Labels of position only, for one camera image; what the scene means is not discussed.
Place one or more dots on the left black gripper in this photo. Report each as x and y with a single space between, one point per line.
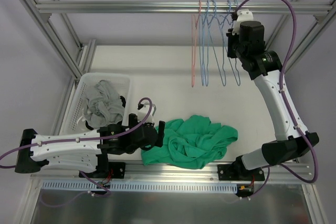
160 132

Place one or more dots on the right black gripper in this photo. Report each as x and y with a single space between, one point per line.
231 44

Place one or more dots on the green tank top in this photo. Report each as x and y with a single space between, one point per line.
191 143

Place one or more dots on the pink hanger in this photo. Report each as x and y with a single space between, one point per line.
194 33

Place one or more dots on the black tank top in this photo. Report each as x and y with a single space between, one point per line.
123 100

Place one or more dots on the dark grey tank top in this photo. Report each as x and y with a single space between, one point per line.
104 102

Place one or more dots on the white tank top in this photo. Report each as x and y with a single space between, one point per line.
84 121

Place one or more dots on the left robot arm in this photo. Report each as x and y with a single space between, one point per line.
87 152

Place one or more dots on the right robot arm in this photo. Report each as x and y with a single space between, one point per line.
292 137

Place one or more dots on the white plastic basket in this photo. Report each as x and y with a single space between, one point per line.
74 121

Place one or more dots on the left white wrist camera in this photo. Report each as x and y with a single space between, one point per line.
146 114

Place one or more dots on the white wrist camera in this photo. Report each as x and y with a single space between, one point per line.
146 114
243 15

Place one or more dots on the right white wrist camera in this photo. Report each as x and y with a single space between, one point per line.
243 15

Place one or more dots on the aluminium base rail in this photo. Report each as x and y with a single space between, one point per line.
135 170

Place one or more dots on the aluminium hanging rail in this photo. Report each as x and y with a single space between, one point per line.
135 7

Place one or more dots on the aluminium frame posts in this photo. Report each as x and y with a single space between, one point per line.
79 63

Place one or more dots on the white slotted cable duct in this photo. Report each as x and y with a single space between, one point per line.
136 186

